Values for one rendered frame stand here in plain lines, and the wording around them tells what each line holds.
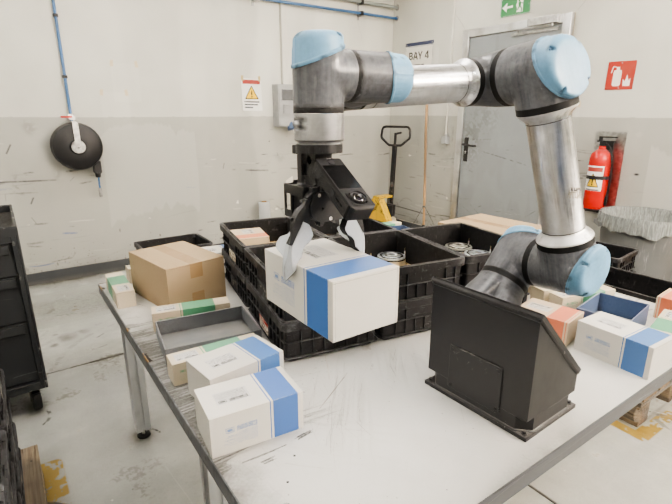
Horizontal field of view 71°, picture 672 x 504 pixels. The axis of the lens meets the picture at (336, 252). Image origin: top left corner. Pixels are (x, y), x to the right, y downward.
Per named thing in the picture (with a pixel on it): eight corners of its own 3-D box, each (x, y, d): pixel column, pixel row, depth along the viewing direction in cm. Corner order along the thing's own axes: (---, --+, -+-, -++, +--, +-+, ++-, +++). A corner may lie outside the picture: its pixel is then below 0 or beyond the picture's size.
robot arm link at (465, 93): (486, 58, 109) (296, 62, 86) (527, 47, 99) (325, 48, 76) (488, 110, 111) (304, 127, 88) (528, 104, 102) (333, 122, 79)
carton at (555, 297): (598, 298, 173) (601, 283, 172) (613, 305, 168) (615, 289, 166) (547, 308, 165) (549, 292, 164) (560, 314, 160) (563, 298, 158)
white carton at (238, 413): (281, 399, 113) (280, 365, 110) (303, 427, 103) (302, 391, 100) (197, 425, 103) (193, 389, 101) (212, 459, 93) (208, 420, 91)
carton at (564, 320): (513, 329, 149) (515, 307, 147) (529, 318, 157) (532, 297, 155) (565, 347, 138) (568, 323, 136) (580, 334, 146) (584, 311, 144)
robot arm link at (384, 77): (376, 62, 81) (320, 58, 76) (418, 47, 72) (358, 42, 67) (377, 109, 83) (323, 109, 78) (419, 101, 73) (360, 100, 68)
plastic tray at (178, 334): (166, 366, 127) (164, 349, 126) (156, 336, 144) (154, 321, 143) (262, 344, 139) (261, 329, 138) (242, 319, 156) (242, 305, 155)
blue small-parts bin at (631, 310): (596, 310, 163) (599, 291, 161) (645, 324, 152) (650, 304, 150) (572, 328, 150) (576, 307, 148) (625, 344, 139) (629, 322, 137)
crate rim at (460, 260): (467, 264, 146) (467, 257, 145) (382, 278, 134) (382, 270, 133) (398, 235, 180) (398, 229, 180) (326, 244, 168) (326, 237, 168)
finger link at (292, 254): (271, 272, 75) (299, 221, 76) (290, 282, 71) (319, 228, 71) (256, 264, 73) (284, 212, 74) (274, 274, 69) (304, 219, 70)
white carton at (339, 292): (397, 322, 72) (399, 266, 70) (332, 343, 66) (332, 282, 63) (324, 284, 88) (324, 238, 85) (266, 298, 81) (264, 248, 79)
